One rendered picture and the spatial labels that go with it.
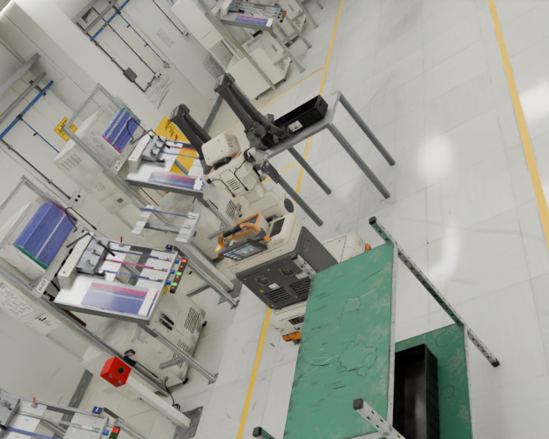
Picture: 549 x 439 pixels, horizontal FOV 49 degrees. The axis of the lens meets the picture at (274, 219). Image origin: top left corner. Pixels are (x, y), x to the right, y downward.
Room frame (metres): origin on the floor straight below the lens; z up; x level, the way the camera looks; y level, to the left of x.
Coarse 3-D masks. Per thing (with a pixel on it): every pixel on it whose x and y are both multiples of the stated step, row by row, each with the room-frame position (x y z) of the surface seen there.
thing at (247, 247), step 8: (264, 232) 3.20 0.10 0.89; (248, 240) 3.16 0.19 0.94; (256, 240) 3.21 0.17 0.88; (224, 248) 3.29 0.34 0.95; (232, 248) 3.24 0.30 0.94; (240, 248) 3.23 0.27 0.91; (248, 248) 3.22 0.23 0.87; (256, 248) 3.21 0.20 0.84; (264, 248) 3.20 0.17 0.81; (224, 256) 3.33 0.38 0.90; (232, 256) 3.32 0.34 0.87; (240, 256) 3.31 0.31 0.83; (248, 256) 3.30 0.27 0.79
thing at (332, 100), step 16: (336, 96) 4.22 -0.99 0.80; (352, 112) 4.27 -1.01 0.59; (320, 128) 4.01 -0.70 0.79; (336, 128) 3.98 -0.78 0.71; (368, 128) 4.28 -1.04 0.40; (288, 144) 4.20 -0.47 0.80; (304, 160) 4.71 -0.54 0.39; (368, 176) 3.97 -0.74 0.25; (288, 192) 4.39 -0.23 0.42; (384, 192) 3.96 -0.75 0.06; (304, 208) 4.39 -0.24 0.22; (320, 224) 4.38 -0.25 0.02
